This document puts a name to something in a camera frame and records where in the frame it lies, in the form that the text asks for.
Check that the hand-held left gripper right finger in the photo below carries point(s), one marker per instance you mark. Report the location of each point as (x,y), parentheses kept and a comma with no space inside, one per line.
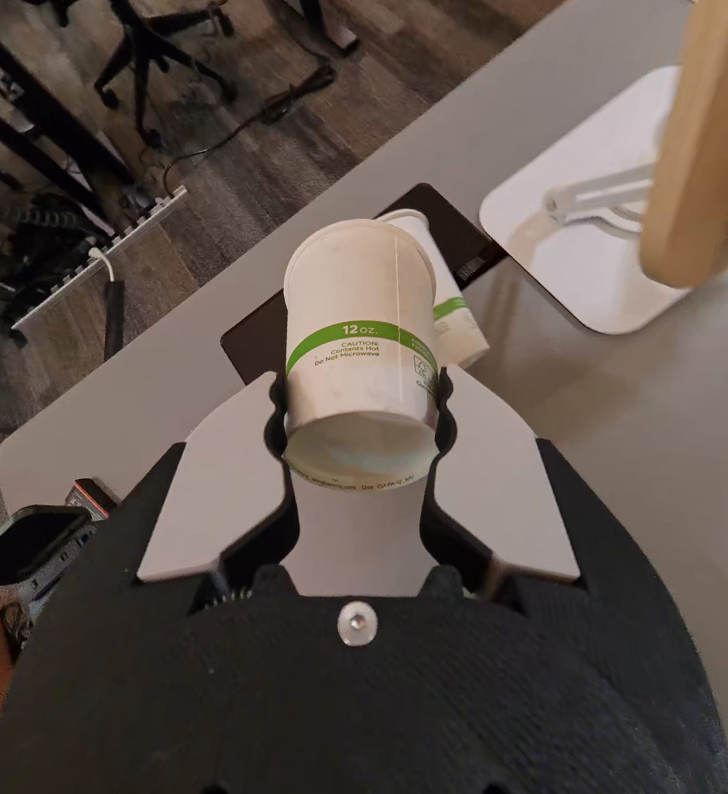
(500,496)

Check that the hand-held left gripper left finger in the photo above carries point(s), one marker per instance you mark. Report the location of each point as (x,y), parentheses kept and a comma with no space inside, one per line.
(221,496)

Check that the white paper cup green band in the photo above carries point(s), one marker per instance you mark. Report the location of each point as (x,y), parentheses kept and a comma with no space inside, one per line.
(457,329)
(351,291)

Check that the wooden top desk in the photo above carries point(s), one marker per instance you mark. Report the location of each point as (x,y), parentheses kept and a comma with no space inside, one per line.
(41,118)

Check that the black desktop device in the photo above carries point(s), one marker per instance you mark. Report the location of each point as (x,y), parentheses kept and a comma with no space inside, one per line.
(88,496)

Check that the wooden document stand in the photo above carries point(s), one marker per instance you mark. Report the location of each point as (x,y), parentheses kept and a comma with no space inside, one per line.
(587,260)

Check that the black office chair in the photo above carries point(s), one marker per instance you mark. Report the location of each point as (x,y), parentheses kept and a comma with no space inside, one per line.
(147,56)

